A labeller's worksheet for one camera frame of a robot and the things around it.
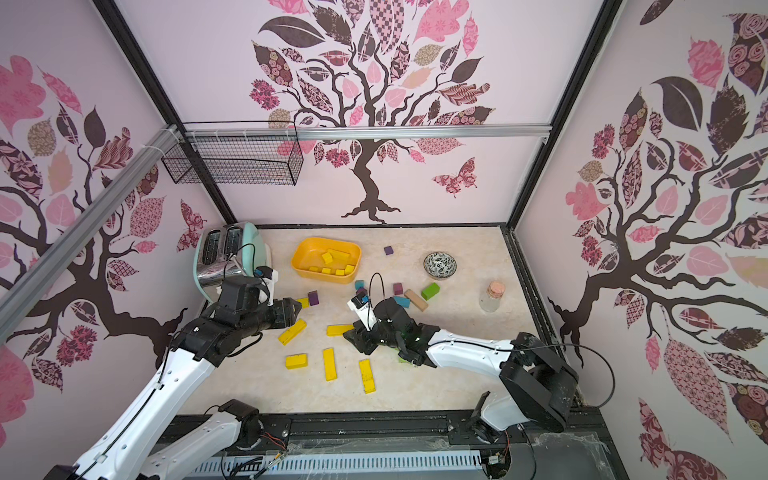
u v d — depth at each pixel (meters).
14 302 0.49
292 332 0.90
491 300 0.92
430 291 1.01
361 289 0.98
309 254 1.10
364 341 0.70
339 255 1.08
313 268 1.04
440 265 1.07
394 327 0.62
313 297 0.98
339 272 1.03
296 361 0.84
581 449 0.72
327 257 1.07
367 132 0.92
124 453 0.39
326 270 1.04
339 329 0.91
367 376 0.82
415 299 0.97
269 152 0.95
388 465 0.70
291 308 0.69
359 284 1.01
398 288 1.00
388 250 1.13
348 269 1.03
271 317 0.64
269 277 0.67
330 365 0.85
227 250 0.89
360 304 0.70
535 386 0.43
